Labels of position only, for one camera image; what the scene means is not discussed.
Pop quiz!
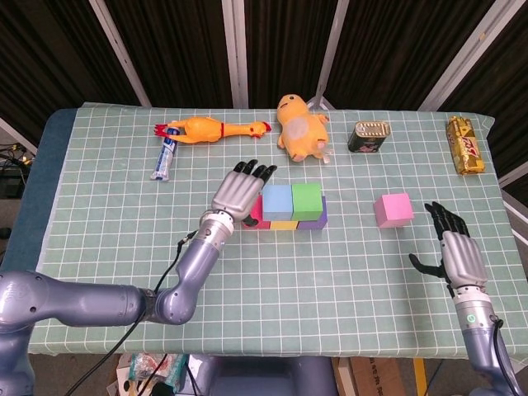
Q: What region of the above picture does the yellow plush toy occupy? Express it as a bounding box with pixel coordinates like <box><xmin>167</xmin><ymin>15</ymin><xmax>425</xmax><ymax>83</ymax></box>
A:
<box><xmin>276</xmin><ymin>93</ymin><xmax>331</xmax><ymax>165</ymax></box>

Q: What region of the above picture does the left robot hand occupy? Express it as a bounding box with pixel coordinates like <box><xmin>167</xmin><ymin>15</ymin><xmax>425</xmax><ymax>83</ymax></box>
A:
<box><xmin>211</xmin><ymin>158</ymin><xmax>278</xmax><ymax>229</ymax></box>

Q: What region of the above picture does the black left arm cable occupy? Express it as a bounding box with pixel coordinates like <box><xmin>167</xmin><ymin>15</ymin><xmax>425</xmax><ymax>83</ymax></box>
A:
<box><xmin>65</xmin><ymin>229</ymin><xmax>199</xmax><ymax>396</ymax></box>

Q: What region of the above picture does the grey-blue robot torso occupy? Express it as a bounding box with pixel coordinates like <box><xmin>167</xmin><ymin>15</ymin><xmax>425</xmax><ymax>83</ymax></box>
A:
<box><xmin>193</xmin><ymin>355</ymin><xmax>337</xmax><ymax>396</ymax></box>

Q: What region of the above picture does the blue table pad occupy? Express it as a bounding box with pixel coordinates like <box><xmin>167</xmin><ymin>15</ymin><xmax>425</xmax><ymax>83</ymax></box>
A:
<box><xmin>0</xmin><ymin>107</ymin><xmax>79</xmax><ymax>277</ymax></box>

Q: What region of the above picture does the colourful snack bag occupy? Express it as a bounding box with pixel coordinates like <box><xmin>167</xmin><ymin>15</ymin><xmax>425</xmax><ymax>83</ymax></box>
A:
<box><xmin>115</xmin><ymin>352</ymin><xmax>189</xmax><ymax>396</ymax></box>

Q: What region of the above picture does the light blue foam cube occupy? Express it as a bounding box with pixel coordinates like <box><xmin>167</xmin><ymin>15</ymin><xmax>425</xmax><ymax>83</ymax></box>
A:
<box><xmin>262</xmin><ymin>184</ymin><xmax>295</xmax><ymax>223</ymax></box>

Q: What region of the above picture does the black electronics box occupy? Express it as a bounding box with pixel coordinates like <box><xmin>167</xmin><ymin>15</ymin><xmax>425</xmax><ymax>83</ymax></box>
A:
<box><xmin>0</xmin><ymin>167</ymin><xmax>30</xmax><ymax>199</ymax></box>

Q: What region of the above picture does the purple foam cube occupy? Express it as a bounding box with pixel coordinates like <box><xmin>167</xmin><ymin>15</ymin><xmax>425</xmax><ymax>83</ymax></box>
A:
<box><xmin>296</xmin><ymin>196</ymin><xmax>329</xmax><ymax>231</ymax></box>

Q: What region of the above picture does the white metal frame post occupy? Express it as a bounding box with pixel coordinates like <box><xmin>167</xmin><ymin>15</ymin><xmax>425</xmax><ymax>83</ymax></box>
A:
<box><xmin>418</xmin><ymin>0</ymin><xmax>515</xmax><ymax>111</ymax></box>
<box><xmin>88</xmin><ymin>0</ymin><xmax>152</xmax><ymax>107</ymax></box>
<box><xmin>497</xmin><ymin>161</ymin><xmax>528</xmax><ymax>186</ymax></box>
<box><xmin>307</xmin><ymin>0</ymin><xmax>350</xmax><ymax>111</ymax></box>
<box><xmin>221</xmin><ymin>0</ymin><xmax>250</xmax><ymax>109</ymax></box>
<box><xmin>501</xmin><ymin>188</ymin><xmax>528</xmax><ymax>226</ymax></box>
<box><xmin>0</xmin><ymin>116</ymin><xmax>39</xmax><ymax>154</ymax></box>

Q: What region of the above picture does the orange rubber chicken toy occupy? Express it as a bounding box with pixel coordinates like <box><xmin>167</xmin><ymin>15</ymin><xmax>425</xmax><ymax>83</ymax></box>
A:
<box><xmin>154</xmin><ymin>116</ymin><xmax>272</xmax><ymax>145</ymax></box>

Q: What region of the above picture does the magenta red foam cube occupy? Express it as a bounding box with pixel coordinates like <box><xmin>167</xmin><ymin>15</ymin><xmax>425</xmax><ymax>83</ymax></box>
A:
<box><xmin>242</xmin><ymin>194</ymin><xmax>272</xmax><ymax>230</ymax></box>

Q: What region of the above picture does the gold snack package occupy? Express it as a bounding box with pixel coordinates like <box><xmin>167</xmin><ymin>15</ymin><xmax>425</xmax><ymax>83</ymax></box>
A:
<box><xmin>445</xmin><ymin>115</ymin><xmax>486</xmax><ymax>177</ymax></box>

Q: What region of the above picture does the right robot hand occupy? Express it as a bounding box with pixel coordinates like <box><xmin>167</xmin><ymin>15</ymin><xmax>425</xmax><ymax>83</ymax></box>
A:
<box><xmin>408</xmin><ymin>200</ymin><xmax>488</xmax><ymax>298</ymax></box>

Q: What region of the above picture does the white blue toothpaste tube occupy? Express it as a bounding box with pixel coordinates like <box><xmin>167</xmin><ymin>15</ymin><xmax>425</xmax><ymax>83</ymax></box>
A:
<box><xmin>149</xmin><ymin>126</ymin><xmax>179</xmax><ymax>182</ymax></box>

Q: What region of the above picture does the pink foam cube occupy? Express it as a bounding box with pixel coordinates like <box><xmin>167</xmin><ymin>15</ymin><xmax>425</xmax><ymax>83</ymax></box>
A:
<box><xmin>373</xmin><ymin>192</ymin><xmax>415</xmax><ymax>229</ymax></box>

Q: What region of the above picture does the black velcro cable strap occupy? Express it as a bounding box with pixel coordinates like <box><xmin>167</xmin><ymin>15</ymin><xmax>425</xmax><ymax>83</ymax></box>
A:
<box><xmin>142</xmin><ymin>289</ymin><xmax>160</xmax><ymax>323</ymax></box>

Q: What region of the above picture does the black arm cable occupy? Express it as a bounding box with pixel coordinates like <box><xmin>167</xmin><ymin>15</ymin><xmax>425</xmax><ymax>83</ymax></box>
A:
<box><xmin>65</xmin><ymin>229</ymin><xmax>199</xmax><ymax>396</ymax></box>
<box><xmin>490</xmin><ymin>315</ymin><xmax>523</xmax><ymax>396</ymax></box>

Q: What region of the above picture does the brown cardboard box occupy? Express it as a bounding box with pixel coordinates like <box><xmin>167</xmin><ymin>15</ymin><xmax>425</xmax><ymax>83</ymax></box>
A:
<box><xmin>332</xmin><ymin>356</ymin><xmax>408</xmax><ymax>396</ymax></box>

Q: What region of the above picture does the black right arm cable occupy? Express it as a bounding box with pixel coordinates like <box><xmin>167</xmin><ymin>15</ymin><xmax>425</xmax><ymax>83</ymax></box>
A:
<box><xmin>490</xmin><ymin>315</ymin><xmax>523</xmax><ymax>396</ymax></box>

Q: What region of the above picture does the green checkered tablecloth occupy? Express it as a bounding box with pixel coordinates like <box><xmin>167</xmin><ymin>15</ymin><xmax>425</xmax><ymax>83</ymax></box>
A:
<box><xmin>18</xmin><ymin>101</ymin><xmax>528</xmax><ymax>364</ymax></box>

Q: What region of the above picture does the dark green meat can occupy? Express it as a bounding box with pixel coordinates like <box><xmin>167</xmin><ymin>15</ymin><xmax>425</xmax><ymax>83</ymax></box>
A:
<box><xmin>346</xmin><ymin>120</ymin><xmax>392</xmax><ymax>154</ymax></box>

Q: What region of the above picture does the green foam cube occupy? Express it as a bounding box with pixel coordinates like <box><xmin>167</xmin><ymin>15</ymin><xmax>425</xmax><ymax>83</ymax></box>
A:
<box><xmin>290</xmin><ymin>182</ymin><xmax>323</xmax><ymax>222</ymax></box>

